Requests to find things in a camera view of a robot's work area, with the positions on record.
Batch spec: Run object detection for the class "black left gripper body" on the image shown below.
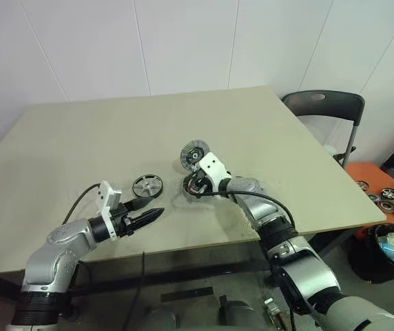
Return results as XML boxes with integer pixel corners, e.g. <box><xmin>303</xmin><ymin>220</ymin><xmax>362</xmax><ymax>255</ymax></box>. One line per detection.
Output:
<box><xmin>110</xmin><ymin>202</ymin><xmax>139</xmax><ymax>239</ymax></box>

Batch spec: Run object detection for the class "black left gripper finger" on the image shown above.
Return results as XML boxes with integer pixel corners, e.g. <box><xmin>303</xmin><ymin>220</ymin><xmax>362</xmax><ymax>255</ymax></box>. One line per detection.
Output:
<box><xmin>133</xmin><ymin>208</ymin><xmax>165</xmax><ymax>231</ymax></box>
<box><xmin>127</xmin><ymin>197</ymin><xmax>157</xmax><ymax>210</ymax></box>

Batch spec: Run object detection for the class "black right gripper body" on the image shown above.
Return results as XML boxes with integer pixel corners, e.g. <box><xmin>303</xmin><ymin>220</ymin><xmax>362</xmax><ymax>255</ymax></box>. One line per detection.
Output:
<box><xmin>195</xmin><ymin>170</ymin><xmax>216</xmax><ymax>199</ymax></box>

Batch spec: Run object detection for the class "black-rimmed silver spoked rotor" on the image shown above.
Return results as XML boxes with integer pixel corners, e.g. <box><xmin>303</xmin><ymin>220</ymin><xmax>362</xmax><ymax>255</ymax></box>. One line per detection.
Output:
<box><xmin>132</xmin><ymin>174</ymin><xmax>165</xmax><ymax>200</ymax></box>

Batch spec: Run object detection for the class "black floor strip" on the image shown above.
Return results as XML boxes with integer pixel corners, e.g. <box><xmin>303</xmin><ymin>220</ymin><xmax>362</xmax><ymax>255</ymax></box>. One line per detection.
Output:
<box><xmin>160</xmin><ymin>286</ymin><xmax>214</xmax><ymax>304</ymax></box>

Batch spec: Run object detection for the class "dark rounded shape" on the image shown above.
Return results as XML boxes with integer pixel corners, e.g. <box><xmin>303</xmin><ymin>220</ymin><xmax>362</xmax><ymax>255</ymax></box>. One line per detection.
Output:
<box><xmin>147</xmin><ymin>306</ymin><xmax>180</xmax><ymax>331</ymax></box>
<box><xmin>219</xmin><ymin>294</ymin><xmax>263</xmax><ymax>331</ymax></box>

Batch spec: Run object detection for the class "black folding chair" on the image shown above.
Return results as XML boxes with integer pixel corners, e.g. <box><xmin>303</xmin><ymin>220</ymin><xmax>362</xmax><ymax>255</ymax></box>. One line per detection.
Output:
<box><xmin>281</xmin><ymin>90</ymin><xmax>366</xmax><ymax>170</ymax></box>

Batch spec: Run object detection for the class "orange tray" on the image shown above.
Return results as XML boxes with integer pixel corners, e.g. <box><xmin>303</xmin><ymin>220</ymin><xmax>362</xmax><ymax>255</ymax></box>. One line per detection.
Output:
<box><xmin>344</xmin><ymin>162</ymin><xmax>394</xmax><ymax>242</ymax></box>

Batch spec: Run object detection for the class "black trash bin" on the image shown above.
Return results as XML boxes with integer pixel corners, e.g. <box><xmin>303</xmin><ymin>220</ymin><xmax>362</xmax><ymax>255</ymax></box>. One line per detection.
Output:
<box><xmin>348</xmin><ymin>223</ymin><xmax>394</xmax><ymax>283</ymax></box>

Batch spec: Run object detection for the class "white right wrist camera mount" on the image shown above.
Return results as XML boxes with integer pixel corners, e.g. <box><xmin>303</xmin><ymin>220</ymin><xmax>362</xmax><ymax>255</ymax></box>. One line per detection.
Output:
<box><xmin>196</xmin><ymin>154</ymin><xmax>233</xmax><ymax>189</ymax></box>

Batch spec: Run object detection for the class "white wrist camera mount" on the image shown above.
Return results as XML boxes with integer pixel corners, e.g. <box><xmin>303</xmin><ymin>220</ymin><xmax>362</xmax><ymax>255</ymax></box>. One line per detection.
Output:
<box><xmin>96</xmin><ymin>181</ymin><xmax>122</xmax><ymax>241</ymax></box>
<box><xmin>196</xmin><ymin>154</ymin><xmax>233</xmax><ymax>189</ymax></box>

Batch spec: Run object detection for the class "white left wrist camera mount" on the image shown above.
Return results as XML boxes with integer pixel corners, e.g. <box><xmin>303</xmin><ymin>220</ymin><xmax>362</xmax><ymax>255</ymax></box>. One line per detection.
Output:
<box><xmin>96</xmin><ymin>181</ymin><xmax>122</xmax><ymax>241</ymax></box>

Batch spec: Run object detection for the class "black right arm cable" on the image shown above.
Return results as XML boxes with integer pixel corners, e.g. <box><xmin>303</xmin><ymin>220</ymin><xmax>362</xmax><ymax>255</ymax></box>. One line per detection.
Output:
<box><xmin>196</xmin><ymin>190</ymin><xmax>298</xmax><ymax>239</ymax></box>

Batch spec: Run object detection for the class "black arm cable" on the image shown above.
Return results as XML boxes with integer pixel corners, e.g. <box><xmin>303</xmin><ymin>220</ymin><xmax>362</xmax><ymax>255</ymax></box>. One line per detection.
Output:
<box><xmin>196</xmin><ymin>190</ymin><xmax>298</xmax><ymax>239</ymax></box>
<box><xmin>61</xmin><ymin>183</ymin><xmax>102</xmax><ymax>290</ymax></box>

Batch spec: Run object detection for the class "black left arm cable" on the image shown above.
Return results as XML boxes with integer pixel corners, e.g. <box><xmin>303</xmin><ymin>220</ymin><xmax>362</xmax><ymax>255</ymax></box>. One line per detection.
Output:
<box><xmin>61</xmin><ymin>183</ymin><xmax>102</xmax><ymax>290</ymax></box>

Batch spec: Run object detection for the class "thin black hanging cable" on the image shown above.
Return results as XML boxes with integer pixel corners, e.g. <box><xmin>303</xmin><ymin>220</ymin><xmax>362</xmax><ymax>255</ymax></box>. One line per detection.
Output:
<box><xmin>126</xmin><ymin>250</ymin><xmax>147</xmax><ymax>331</ymax></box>

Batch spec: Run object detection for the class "black table frame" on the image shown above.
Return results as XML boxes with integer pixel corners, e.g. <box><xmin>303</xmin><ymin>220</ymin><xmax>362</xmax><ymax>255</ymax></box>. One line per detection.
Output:
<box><xmin>0</xmin><ymin>227</ymin><xmax>384</xmax><ymax>311</ymax></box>

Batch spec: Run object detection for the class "brown metal floor bracket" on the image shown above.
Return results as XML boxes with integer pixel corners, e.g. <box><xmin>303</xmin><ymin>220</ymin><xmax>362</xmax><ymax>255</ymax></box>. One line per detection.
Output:
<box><xmin>264</xmin><ymin>298</ymin><xmax>287</xmax><ymax>331</ymax></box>

